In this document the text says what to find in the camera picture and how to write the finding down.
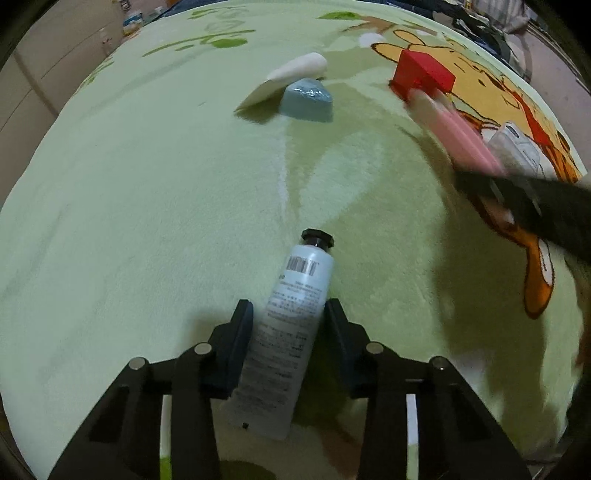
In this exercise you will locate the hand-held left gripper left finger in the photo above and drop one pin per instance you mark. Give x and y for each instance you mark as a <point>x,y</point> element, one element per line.
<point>235,341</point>

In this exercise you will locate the blue packet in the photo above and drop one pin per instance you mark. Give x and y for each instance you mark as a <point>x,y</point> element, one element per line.
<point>307,101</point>

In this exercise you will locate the pile of dark clothes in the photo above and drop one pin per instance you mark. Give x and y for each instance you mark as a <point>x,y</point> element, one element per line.
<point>485,27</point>

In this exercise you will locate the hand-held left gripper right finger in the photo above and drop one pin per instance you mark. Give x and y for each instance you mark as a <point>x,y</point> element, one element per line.
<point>339,341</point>

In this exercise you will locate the white hand cream tube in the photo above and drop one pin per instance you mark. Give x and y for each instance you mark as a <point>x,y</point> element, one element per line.
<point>288,332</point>

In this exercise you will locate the wooden nightstand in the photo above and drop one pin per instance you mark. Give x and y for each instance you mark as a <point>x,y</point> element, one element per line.
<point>138,18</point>

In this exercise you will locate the pink tube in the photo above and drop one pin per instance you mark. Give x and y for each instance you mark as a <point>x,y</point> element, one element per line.
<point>461,138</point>

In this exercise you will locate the cream wardrobe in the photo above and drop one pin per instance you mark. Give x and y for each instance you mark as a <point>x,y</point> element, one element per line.
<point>51,69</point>

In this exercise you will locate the green cartoon printed blanket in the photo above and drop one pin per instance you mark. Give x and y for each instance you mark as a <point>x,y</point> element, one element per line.
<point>138,207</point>

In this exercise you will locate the white squeeze tube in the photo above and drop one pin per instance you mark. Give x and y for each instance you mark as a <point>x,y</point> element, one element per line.
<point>291,74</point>

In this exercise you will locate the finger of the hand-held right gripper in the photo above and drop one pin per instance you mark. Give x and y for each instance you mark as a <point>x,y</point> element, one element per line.
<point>494,189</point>

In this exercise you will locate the red box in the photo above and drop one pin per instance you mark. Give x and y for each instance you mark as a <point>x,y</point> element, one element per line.
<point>422,74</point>

